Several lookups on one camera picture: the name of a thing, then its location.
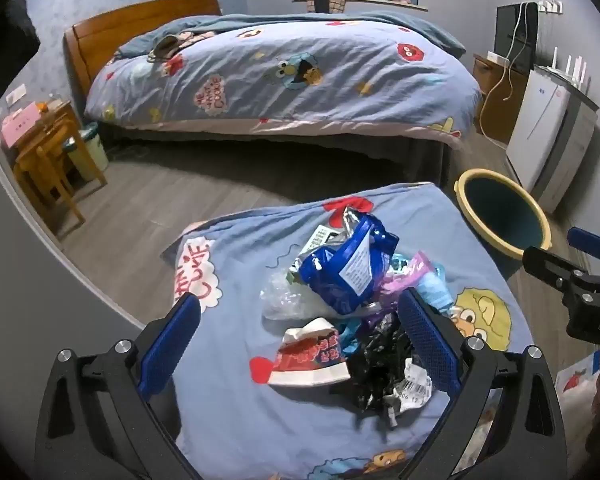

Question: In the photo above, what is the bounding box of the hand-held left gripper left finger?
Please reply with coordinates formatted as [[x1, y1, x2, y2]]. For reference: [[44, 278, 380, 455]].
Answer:
[[34, 292, 203, 480]]

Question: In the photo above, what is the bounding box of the white barcode label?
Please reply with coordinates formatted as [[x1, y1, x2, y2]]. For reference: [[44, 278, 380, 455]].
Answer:
[[387, 357, 451, 428]]

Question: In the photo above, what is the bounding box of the teal bin with yellow rim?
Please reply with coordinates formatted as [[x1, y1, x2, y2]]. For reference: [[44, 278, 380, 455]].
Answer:
[[454, 169, 552, 261]]

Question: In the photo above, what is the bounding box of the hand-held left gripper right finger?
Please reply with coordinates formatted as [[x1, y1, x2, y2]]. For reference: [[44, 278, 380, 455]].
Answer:
[[397, 287, 568, 480]]

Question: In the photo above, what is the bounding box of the white bucket with teal lid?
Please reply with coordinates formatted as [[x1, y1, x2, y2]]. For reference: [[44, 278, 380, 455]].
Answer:
[[62, 121, 110, 182]]

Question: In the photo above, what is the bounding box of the black monitor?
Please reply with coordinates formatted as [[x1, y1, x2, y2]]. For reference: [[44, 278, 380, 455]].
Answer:
[[495, 2, 539, 73]]

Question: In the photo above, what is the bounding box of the white printed cloth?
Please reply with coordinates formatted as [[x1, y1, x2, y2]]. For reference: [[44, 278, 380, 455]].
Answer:
[[554, 354, 600, 396]]

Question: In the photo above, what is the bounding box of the small dark cloth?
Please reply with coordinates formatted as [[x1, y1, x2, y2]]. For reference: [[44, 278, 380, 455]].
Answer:
[[149, 34, 181, 63]]

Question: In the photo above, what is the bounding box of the white air purifier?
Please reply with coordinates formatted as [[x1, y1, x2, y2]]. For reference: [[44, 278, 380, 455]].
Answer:
[[505, 67, 571, 193]]

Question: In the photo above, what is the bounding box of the black plastic bag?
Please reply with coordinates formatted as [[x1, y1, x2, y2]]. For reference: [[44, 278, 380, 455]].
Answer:
[[347, 310, 433, 411]]

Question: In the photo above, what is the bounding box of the white window sill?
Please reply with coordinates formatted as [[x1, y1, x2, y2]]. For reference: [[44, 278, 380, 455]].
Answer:
[[292, 0, 428, 11]]

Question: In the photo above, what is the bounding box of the wooden bed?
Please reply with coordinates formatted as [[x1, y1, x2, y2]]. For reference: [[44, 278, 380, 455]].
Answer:
[[62, 0, 463, 186]]

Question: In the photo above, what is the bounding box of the wooden cabinet with monitor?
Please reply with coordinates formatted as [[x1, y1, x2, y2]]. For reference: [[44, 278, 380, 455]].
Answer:
[[477, 2, 538, 136]]

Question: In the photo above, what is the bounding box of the red and white wrapper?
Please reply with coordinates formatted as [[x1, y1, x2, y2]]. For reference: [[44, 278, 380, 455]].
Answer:
[[269, 317, 351, 388]]

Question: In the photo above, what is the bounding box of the white router with antennas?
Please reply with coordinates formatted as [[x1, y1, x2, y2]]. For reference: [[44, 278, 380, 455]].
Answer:
[[537, 46, 592, 96]]

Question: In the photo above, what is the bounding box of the pink box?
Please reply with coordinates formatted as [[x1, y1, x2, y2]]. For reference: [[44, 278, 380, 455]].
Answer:
[[0, 102, 43, 148]]

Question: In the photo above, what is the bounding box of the blue snack bag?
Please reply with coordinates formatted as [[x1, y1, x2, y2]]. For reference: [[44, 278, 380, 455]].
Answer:
[[300, 212, 398, 316]]

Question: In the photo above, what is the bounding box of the wooden bedside table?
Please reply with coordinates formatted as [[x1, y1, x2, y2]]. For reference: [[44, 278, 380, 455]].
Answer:
[[15, 101, 108, 186]]

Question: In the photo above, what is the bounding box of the light blue wrapper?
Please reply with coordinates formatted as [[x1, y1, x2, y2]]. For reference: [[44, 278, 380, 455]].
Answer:
[[412, 272, 456, 318]]

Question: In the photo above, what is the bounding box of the white and green carton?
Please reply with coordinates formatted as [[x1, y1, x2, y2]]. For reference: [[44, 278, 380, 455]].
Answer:
[[300, 224, 351, 261]]

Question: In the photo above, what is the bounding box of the clear plastic wrapper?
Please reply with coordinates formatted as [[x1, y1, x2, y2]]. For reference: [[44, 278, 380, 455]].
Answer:
[[259, 265, 321, 321]]

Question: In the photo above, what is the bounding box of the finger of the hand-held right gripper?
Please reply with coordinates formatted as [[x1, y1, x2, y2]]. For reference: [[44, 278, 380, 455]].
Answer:
[[567, 226, 600, 263], [522, 245, 588, 293]]

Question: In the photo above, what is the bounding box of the pink wrapper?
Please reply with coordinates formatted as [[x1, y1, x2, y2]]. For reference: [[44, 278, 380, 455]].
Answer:
[[382, 251, 443, 301]]

